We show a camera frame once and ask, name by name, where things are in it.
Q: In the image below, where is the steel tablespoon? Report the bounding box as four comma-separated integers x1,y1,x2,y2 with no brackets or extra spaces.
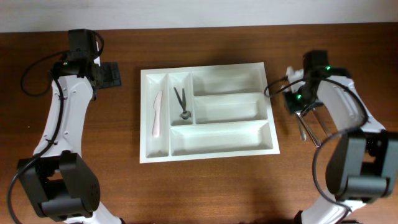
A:
295,112,307,141
300,113,321,147

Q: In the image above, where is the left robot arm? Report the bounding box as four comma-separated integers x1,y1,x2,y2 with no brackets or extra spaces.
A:
9,29,123,223

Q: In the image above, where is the white cutlery tray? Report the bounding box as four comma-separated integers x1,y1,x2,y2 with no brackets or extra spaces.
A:
140,63,279,163

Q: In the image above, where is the white plastic knife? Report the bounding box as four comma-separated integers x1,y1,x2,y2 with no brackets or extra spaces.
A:
152,91,163,138

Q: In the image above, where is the steel fork straight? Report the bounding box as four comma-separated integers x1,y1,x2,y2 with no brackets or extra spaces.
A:
312,108,331,137

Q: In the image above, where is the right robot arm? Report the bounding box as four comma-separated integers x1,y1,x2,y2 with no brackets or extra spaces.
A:
282,50,397,223

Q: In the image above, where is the small teaspoon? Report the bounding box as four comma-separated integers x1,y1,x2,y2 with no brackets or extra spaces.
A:
181,89,191,119
174,87,182,107

